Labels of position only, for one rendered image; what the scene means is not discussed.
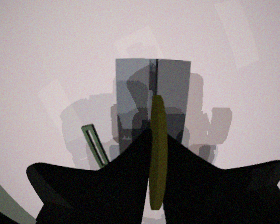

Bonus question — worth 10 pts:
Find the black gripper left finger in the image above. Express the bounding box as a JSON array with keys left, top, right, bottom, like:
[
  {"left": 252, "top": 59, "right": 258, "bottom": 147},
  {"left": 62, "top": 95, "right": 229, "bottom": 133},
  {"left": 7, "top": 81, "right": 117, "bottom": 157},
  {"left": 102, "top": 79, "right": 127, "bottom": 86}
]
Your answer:
[{"left": 26, "top": 128, "right": 152, "bottom": 224}]

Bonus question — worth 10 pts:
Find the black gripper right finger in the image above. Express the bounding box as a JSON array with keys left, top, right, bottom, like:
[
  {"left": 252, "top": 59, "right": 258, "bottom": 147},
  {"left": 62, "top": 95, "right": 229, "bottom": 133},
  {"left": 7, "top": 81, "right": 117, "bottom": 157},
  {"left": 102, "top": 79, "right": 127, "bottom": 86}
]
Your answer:
[{"left": 162, "top": 133, "right": 280, "bottom": 224}]

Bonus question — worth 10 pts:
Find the gold coin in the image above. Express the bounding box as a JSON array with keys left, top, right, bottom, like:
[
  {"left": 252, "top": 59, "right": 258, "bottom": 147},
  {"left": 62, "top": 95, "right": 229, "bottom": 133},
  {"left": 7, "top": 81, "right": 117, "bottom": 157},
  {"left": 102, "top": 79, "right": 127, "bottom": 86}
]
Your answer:
[{"left": 149, "top": 96, "right": 167, "bottom": 211}]

